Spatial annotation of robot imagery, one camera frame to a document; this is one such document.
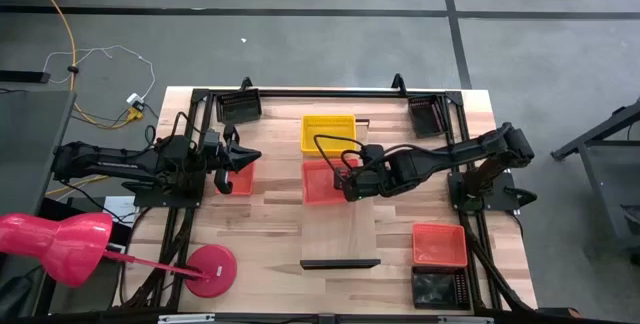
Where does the pink desk lamp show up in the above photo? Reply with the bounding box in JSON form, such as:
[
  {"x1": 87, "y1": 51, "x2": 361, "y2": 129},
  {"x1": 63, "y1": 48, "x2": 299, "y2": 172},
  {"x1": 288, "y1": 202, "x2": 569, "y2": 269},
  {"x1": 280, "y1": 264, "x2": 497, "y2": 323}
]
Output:
[{"x1": 0, "y1": 212, "x2": 239, "y2": 299}]

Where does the orange plastic basket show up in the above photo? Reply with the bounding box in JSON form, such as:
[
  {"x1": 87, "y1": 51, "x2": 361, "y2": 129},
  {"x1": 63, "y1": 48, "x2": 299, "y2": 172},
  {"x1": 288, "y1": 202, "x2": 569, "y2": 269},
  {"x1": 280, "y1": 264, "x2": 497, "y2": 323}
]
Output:
[
  {"x1": 301, "y1": 158, "x2": 361, "y2": 206},
  {"x1": 216, "y1": 161, "x2": 256, "y2": 197},
  {"x1": 412, "y1": 222, "x2": 469, "y2": 269}
]

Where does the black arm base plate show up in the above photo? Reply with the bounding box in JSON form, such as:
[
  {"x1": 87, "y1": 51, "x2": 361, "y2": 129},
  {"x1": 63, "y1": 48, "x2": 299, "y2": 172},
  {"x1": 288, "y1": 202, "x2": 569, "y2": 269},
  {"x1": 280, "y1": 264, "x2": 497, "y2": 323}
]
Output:
[
  {"x1": 447, "y1": 171, "x2": 516, "y2": 213},
  {"x1": 132, "y1": 168, "x2": 206, "y2": 209}
]

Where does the yellow plastic basket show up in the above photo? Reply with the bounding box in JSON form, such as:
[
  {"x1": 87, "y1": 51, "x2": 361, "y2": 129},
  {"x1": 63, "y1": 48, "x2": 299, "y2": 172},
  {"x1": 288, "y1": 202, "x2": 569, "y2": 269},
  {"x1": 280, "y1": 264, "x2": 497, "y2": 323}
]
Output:
[
  {"x1": 300, "y1": 114, "x2": 358, "y2": 159},
  {"x1": 300, "y1": 114, "x2": 357, "y2": 158}
]

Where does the black plastic basket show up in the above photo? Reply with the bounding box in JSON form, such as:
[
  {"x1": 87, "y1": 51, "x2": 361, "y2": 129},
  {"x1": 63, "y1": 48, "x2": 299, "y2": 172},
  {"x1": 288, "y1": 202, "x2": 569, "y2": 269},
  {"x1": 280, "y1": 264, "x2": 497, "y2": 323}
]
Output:
[
  {"x1": 407, "y1": 94, "x2": 450, "y2": 139},
  {"x1": 215, "y1": 88, "x2": 263, "y2": 126},
  {"x1": 411, "y1": 265, "x2": 472, "y2": 311}
]

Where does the white floor cable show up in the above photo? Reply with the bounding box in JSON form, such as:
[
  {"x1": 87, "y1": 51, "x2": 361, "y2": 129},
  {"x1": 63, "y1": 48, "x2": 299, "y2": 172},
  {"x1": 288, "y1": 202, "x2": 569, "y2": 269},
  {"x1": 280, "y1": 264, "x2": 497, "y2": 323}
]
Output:
[{"x1": 42, "y1": 44, "x2": 157, "y2": 108}]

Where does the silver metal bar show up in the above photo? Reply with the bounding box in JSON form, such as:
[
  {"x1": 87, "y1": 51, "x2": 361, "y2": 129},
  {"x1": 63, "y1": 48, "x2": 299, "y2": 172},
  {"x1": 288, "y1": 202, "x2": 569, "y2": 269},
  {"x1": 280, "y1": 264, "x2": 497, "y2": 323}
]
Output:
[{"x1": 157, "y1": 312, "x2": 217, "y2": 324}]

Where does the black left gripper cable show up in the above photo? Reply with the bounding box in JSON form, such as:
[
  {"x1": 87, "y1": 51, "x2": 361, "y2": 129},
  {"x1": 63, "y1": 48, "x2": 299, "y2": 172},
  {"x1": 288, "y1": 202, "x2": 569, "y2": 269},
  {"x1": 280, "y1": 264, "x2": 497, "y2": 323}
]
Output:
[{"x1": 144, "y1": 111, "x2": 201, "y2": 151}]

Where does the gray metal cart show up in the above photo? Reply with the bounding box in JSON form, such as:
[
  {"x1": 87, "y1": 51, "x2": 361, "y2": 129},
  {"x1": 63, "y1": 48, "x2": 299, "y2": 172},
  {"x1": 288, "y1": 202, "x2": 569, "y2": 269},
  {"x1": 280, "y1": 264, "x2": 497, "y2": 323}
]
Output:
[{"x1": 549, "y1": 96, "x2": 640, "y2": 265}]

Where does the yellow floor cable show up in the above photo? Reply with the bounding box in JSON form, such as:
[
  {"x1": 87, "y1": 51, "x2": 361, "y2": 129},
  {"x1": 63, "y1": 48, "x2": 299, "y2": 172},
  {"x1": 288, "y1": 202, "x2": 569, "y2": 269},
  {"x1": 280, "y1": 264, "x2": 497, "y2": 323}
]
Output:
[{"x1": 23, "y1": 0, "x2": 146, "y2": 198}]

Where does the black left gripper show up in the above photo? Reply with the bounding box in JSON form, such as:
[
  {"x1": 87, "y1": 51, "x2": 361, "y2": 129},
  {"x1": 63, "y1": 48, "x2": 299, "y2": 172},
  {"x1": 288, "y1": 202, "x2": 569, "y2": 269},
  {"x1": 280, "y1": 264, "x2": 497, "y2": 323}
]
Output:
[{"x1": 199, "y1": 122, "x2": 263, "y2": 196}]

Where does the white paper sheet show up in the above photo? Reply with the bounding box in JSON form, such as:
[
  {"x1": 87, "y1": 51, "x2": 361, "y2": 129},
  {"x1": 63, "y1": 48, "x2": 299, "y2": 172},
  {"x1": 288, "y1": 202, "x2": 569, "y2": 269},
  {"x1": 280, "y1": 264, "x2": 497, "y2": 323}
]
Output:
[{"x1": 102, "y1": 195, "x2": 139, "y2": 226}]

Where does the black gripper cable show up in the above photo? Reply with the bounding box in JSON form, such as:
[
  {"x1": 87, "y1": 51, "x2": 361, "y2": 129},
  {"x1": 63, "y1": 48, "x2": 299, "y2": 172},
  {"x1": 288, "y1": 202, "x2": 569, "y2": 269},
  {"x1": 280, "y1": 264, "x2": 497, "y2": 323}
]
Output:
[
  {"x1": 313, "y1": 135, "x2": 369, "y2": 175},
  {"x1": 144, "y1": 111, "x2": 201, "y2": 151}
]

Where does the black flat floor strip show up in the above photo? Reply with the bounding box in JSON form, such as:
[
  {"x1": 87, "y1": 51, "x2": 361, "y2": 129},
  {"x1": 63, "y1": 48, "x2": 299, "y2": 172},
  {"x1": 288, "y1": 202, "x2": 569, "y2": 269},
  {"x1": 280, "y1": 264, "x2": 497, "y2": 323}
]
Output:
[{"x1": 0, "y1": 69, "x2": 52, "y2": 85}]

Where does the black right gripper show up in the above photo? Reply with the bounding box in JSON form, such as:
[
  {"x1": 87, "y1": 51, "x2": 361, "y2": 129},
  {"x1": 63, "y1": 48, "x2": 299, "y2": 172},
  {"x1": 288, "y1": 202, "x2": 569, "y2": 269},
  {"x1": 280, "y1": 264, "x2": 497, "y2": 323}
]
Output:
[{"x1": 333, "y1": 144, "x2": 397, "y2": 203}]

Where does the gray side table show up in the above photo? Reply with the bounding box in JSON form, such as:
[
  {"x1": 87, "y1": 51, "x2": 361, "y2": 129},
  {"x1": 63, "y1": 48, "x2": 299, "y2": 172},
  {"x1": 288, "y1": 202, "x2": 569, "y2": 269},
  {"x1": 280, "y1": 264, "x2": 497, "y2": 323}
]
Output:
[{"x1": 0, "y1": 88, "x2": 77, "y2": 215}]

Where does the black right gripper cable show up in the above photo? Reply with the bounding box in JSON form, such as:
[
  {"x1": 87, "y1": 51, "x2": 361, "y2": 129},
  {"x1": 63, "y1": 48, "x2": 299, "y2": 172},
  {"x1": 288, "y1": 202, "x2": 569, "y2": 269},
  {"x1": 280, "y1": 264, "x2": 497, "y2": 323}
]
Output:
[{"x1": 313, "y1": 135, "x2": 369, "y2": 175}]

